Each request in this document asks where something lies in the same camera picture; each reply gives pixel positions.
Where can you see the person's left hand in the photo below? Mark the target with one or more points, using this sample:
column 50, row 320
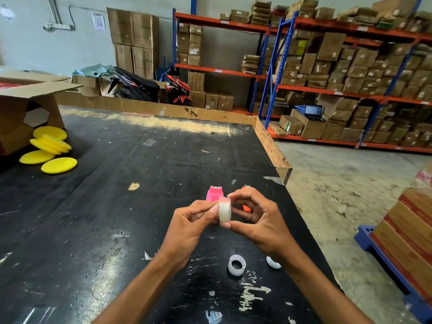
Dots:
column 182, row 229

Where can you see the person's right hand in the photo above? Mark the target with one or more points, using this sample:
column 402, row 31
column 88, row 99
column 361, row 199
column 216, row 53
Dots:
column 266, row 226

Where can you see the person's right thumb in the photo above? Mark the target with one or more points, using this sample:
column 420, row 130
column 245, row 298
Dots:
column 238, row 226

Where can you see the person's left thumb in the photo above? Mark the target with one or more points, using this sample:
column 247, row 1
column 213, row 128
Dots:
column 206, row 208

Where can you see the clear adhesive tape roll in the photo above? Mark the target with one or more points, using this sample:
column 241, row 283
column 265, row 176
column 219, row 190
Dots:
column 224, row 209

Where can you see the person's right forearm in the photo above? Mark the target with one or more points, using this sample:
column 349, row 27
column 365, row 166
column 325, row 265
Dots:
column 320, row 293

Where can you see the person's left forearm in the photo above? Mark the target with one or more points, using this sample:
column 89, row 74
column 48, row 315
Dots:
column 141, row 293

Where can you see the pink tape dispenser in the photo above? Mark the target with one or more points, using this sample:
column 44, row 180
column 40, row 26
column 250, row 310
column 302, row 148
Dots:
column 214, row 194

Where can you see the orange plastic piece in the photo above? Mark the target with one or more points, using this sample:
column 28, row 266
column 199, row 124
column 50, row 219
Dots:
column 246, row 208

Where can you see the white empty tape core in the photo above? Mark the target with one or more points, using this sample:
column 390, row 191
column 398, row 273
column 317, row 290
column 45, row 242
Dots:
column 272, row 263
column 233, row 269

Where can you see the cardboard table edging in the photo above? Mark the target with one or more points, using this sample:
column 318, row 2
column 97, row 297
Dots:
column 202, row 114

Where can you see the blue plastic pallet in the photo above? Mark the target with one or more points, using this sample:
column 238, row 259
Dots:
column 368, row 242

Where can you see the black laptop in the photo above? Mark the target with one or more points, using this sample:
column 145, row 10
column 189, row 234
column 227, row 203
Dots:
column 313, row 111

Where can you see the black and red motorbike cover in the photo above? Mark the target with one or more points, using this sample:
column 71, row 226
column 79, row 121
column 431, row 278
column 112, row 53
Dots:
column 135, row 86

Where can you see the yellow foam disc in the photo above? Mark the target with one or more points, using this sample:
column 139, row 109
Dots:
column 50, row 131
column 36, row 157
column 59, row 165

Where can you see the small shelf cardboard boxes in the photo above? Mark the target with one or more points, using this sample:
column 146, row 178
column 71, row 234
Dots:
column 194, row 47

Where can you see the leaning yellow foam discs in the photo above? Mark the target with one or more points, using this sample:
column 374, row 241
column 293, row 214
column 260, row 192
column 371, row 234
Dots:
column 50, row 145

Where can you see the red striped cartons stack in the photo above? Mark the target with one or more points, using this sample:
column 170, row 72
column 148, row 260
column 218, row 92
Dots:
column 408, row 229

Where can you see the wide orange and blue rack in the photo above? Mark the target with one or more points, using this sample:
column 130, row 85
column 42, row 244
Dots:
column 351, row 95

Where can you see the teal crumpled sheet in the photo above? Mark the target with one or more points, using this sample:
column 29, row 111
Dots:
column 96, row 70

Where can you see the tall stacked cardboard cartons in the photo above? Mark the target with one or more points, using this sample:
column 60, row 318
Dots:
column 135, row 40

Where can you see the narrow orange and blue rack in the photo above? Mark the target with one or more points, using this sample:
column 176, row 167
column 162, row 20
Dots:
column 219, row 21

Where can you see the shelf load of cardboard boxes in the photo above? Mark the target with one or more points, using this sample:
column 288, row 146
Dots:
column 357, row 70

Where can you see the open brown cardboard box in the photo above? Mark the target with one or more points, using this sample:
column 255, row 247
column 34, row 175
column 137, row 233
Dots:
column 17, row 111

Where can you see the white paper wall notice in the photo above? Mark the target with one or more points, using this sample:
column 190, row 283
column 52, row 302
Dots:
column 99, row 22

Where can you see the white wall power strip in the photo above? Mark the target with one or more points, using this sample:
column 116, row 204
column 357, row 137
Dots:
column 58, row 26

